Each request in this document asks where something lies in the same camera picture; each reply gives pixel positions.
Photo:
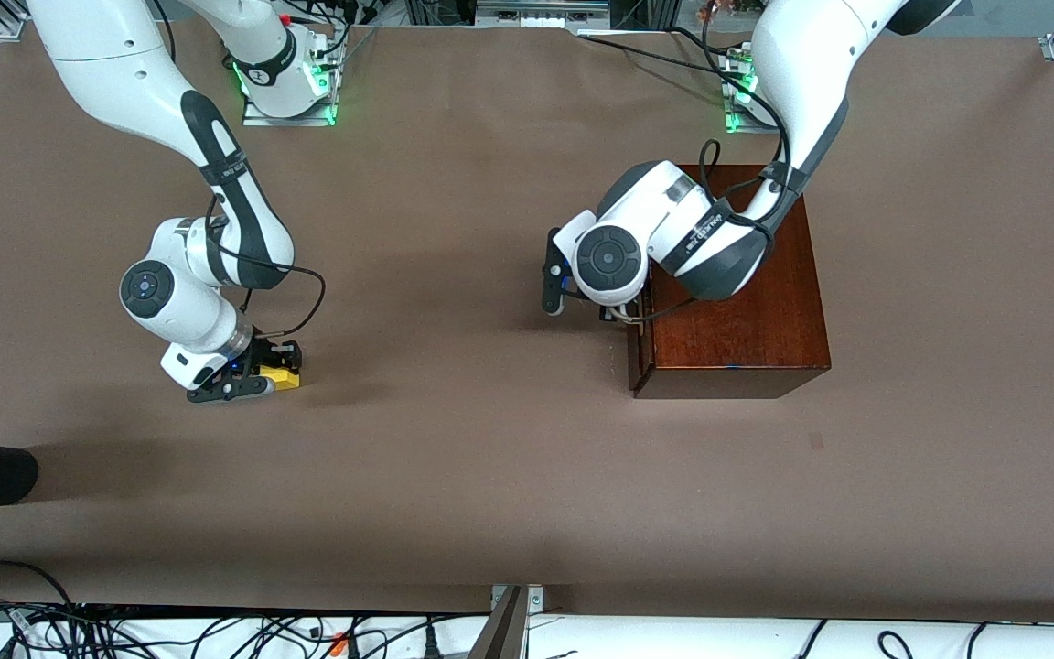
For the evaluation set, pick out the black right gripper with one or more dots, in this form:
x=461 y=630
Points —
x=263 y=351

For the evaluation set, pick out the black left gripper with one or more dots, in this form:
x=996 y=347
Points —
x=602 y=314

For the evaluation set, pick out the yellow cube block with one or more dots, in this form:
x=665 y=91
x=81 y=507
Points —
x=289 y=380

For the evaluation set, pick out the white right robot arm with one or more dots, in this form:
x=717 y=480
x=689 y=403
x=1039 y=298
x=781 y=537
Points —
x=124 y=55

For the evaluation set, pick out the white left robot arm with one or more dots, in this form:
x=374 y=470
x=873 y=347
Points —
x=801 y=64

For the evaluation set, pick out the dark brown wooden cabinet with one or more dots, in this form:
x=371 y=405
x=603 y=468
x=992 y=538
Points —
x=765 y=339

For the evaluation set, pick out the white power strip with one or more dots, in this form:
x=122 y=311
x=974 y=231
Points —
x=541 y=18

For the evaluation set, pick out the dark diagonal bar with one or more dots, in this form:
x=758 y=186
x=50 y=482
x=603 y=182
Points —
x=500 y=636

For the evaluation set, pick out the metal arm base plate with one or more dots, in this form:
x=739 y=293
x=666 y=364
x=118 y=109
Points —
x=257 y=117
x=736 y=119

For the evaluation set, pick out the silver metal bracket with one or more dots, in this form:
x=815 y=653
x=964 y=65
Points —
x=536 y=599

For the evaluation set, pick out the aluminium corner bracket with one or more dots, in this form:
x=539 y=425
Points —
x=10 y=27

